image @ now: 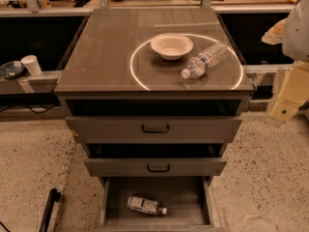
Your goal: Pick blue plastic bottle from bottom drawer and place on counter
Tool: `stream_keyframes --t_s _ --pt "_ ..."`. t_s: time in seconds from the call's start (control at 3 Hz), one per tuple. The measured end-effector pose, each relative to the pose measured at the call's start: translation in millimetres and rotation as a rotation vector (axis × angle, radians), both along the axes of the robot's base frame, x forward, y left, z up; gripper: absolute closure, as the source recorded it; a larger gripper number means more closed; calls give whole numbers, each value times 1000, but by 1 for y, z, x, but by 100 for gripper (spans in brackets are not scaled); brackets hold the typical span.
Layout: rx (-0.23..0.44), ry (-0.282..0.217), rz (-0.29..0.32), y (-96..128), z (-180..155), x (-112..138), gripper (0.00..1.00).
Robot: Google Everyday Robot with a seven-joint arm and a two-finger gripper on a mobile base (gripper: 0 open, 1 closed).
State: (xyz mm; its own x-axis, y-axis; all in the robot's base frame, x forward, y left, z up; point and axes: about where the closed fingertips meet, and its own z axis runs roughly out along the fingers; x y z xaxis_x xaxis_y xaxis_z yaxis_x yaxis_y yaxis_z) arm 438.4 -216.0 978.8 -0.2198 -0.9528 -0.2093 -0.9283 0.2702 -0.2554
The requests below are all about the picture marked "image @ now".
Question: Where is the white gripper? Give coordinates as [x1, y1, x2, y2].
[268, 61, 309, 124]

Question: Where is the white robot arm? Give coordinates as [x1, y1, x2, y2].
[262, 0, 309, 124]

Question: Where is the clear plastic water bottle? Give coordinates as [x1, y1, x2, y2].
[181, 43, 228, 79]

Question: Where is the grey drawer cabinet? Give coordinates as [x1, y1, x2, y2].
[53, 7, 256, 232]

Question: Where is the bottom grey drawer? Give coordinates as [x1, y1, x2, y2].
[93, 177, 225, 232]

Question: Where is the grey drawer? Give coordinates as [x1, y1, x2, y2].
[67, 116, 241, 144]
[85, 158, 226, 177]
[93, 177, 225, 232]

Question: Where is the middle grey drawer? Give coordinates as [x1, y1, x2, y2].
[85, 158, 226, 177]

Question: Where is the top grey drawer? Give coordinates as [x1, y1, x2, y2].
[67, 116, 241, 144]

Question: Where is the black bar on floor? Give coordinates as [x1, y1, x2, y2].
[39, 188, 62, 232]

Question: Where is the white paper cup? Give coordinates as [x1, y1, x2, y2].
[21, 55, 42, 76]

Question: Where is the dark round dish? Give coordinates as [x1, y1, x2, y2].
[0, 61, 25, 80]

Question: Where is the metal side rail right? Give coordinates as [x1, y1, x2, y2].
[243, 64, 291, 86]

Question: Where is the metal side rail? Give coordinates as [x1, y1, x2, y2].
[0, 71, 62, 95]
[243, 64, 291, 86]

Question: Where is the metal side rail left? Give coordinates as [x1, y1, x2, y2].
[0, 71, 62, 95]

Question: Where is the black cable on floor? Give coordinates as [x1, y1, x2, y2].
[0, 102, 61, 115]

